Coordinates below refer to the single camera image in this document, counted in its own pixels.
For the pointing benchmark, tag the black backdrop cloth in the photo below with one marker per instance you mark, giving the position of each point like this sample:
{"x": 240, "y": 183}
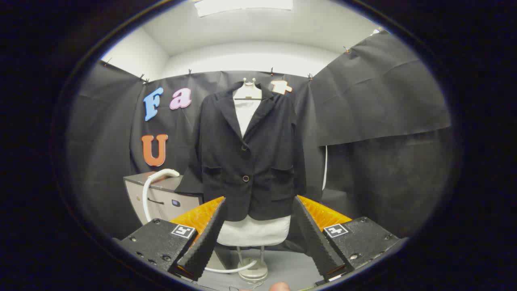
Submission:
{"x": 363, "y": 101}

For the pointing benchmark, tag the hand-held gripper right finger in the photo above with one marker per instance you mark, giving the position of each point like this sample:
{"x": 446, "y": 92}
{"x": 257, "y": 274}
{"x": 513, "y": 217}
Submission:
{"x": 317, "y": 238}

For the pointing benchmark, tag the black suit jacket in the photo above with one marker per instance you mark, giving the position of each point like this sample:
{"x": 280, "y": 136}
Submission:
{"x": 262, "y": 161}

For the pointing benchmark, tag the metal mannequin stand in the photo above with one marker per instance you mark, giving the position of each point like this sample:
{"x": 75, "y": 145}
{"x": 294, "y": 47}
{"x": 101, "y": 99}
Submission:
{"x": 253, "y": 271}

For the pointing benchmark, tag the grey cabinet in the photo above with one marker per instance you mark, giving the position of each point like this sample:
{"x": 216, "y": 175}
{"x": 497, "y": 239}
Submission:
{"x": 165, "y": 200}

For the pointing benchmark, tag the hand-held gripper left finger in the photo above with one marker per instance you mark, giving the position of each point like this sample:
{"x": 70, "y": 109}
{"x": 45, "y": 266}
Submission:
{"x": 206, "y": 238}

